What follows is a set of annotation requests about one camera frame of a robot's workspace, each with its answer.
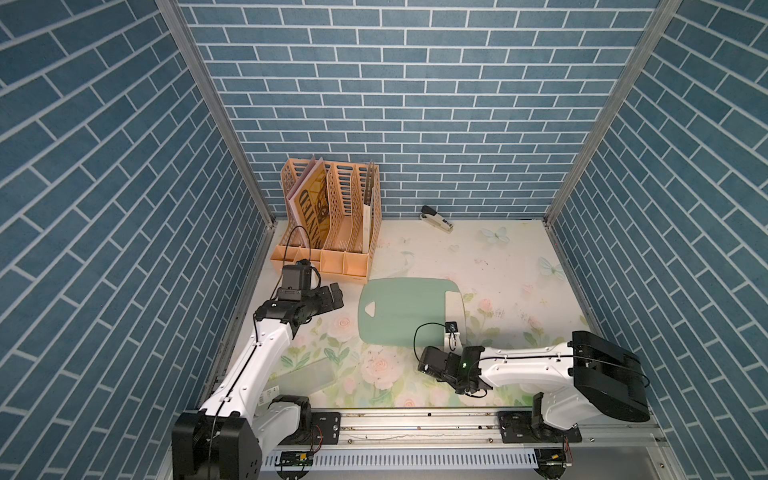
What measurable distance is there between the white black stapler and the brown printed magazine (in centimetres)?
41

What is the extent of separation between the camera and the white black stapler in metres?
1.18

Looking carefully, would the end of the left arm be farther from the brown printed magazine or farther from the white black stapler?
the white black stapler

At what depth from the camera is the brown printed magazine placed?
904 mm
